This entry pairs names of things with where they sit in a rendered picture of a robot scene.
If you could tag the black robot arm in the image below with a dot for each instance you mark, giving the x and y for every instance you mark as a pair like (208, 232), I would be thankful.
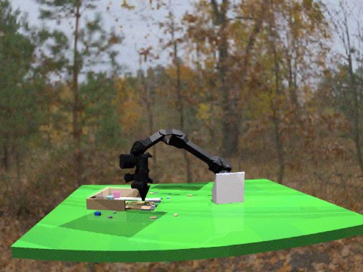
(179, 140)

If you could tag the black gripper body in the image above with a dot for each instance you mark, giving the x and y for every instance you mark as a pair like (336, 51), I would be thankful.
(143, 179)

